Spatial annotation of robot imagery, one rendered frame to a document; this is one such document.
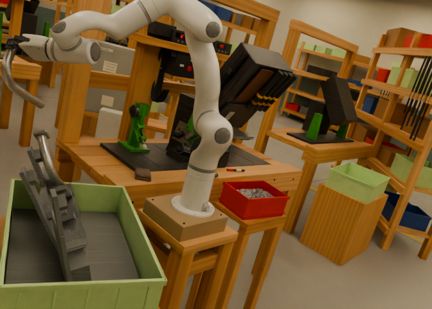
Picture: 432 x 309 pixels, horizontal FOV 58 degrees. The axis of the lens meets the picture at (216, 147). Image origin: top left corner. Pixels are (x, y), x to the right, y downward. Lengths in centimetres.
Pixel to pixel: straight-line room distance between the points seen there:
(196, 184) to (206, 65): 48
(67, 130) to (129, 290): 131
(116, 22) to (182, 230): 79
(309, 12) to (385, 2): 216
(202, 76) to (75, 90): 93
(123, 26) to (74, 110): 96
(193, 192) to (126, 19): 71
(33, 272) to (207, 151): 72
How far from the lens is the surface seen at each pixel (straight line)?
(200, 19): 140
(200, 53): 151
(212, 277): 182
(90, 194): 164
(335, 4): 1224
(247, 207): 199
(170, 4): 142
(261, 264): 236
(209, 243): 165
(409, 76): 514
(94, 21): 135
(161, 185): 194
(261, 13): 299
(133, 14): 140
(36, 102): 166
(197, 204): 164
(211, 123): 149
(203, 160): 157
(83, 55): 137
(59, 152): 237
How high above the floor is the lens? 162
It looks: 15 degrees down
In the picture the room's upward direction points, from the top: 15 degrees clockwise
